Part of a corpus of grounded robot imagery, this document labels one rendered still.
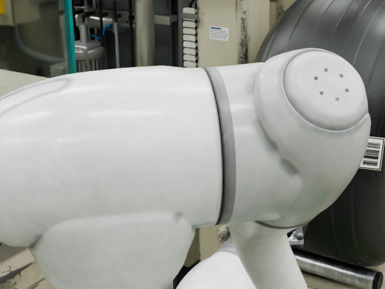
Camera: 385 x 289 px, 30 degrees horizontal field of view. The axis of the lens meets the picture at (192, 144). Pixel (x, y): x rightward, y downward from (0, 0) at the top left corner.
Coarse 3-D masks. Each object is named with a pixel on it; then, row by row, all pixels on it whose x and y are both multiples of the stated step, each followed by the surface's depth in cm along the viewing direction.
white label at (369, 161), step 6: (372, 138) 129; (378, 138) 129; (384, 138) 129; (372, 144) 130; (378, 144) 129; (366, 150) 130; (372, 150) 130; (378, 150) 130; (366, 156) 130; (372, 156) 130; (378, 156) 130; (366, 162) 130; (372, 162) 130; (378, 162) 130; (366, 168) 131; (372, 168) 130; (378, 168) 130
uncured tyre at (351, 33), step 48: (336, 0) 145; (384, 0) 141; (288, 48) 140; (336, 48) 135; (384, 48) 132; (384, 96) 131; (384, 144) 131; (384, 192) 135; (336, 240) 142; (384, 240) 142
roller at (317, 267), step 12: (300, 252) 161; (300, 264) 160; (312, 264) 158; (324, 264) 157; (336, 264) 156; (348, 264) 156; (324, 276) 158; (336, 276) 156; (348, 276) 154; (360, 276) 153; (372, 276) 152; (372, 288) 152
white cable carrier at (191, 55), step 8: (184, 8) 168; (192, 8) 167; (184, 24) 169; (192, 24) 168; (184, 32) 170; (192, 32) 168; (192, 40) 169; (184, 48) 171; (192, 48) 170; (184, 56) 172; (192, 56) 170; (184, 64) 172; (192, 64) 171
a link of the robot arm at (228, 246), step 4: (228, 240) 118; (224, 244) 117; (228, 244) 116; (232, 244) 116; (220, 248) 116; (224, 248) 115; (228, 248) 114; (232, 248) 114; (232, 252) 114; (236, 252) 114
